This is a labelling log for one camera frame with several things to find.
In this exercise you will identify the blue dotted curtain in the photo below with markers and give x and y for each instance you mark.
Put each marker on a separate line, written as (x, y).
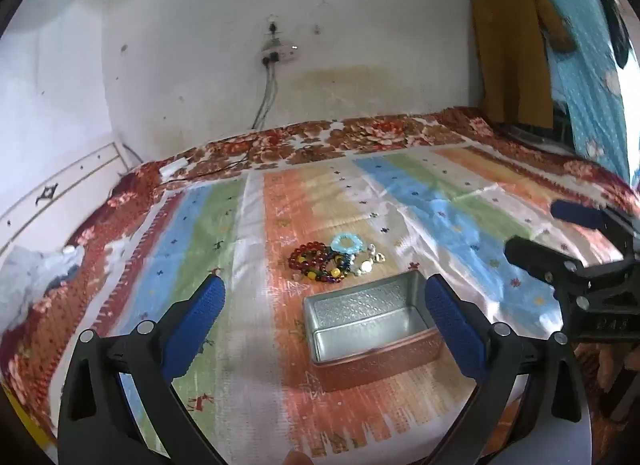
(588, 84)

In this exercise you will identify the rose gold metal tin box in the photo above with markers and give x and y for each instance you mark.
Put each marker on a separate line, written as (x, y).
(369, 332)

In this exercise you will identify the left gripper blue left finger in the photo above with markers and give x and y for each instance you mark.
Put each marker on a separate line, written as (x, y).
(186, 325)

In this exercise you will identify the red floral bedsheet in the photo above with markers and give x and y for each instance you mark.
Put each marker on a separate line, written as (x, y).
(483, 185)

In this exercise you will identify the colourful striped blanket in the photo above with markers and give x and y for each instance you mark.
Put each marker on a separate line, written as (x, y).
(251, 390)

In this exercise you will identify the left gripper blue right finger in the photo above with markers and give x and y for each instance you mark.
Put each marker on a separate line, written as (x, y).
(462, 326)

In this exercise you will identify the brown hanging garment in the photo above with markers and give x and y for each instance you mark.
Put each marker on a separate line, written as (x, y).
(512, 38)

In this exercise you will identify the white wall power socket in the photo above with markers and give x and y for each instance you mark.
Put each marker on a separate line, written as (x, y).
(276, 49)

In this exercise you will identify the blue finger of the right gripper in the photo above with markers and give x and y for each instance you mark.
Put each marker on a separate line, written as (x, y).
(578, 214)
(545, 264)

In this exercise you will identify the person's left hand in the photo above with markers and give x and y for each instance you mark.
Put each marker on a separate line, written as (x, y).
(297, 458)

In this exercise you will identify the person's right hand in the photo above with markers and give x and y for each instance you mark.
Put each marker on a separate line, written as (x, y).
(600, 363)

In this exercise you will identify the grey crumpled cloth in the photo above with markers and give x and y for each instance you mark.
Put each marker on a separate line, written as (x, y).
(27, 275)

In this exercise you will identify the white bed headboard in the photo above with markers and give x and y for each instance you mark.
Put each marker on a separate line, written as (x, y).
(42, 215)

